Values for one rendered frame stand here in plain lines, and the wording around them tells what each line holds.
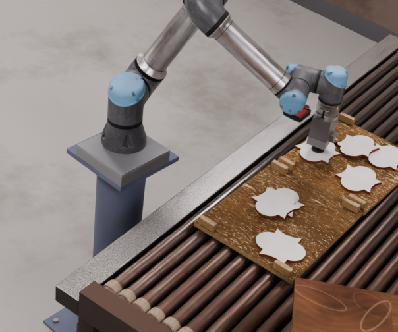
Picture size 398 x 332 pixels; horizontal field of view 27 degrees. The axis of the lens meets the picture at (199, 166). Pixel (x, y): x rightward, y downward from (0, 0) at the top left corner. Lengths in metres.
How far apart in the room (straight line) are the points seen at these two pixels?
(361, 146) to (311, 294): 0.86
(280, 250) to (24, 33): 3.22
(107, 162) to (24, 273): 1.05
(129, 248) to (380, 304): 0.72
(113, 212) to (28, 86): 2.01
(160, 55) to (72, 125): 1.82
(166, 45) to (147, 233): 0.62
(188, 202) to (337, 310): 0.65
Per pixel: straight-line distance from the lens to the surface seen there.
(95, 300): 2.18
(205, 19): 2.43
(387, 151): 2.91
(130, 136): 2.70
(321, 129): 2.66
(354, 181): 2.73
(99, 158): 2.69
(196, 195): 2.58
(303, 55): 5.37
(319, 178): 2.72
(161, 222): 2.47
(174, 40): 2.64
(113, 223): 2.90
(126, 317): 2.15
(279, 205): 2.54
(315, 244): 2.46
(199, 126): 4.52
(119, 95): 2.62
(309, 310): 2.12
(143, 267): 2.33
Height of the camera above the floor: 2.54
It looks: 37 degrees down
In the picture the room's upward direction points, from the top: 8 degrees clockwise
